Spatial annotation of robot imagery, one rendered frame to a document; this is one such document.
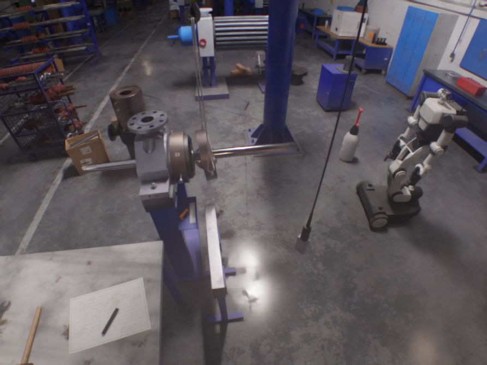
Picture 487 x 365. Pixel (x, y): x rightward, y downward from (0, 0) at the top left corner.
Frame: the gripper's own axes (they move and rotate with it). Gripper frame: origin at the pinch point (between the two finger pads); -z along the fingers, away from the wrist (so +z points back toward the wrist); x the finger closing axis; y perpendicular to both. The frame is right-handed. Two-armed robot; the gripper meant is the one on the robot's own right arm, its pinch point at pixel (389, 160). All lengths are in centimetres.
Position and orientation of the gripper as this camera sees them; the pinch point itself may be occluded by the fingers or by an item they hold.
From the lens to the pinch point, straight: 307.8
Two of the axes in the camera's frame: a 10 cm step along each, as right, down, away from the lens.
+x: -9.8, -1.6, -1.2
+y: -0.3, 6.9, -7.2
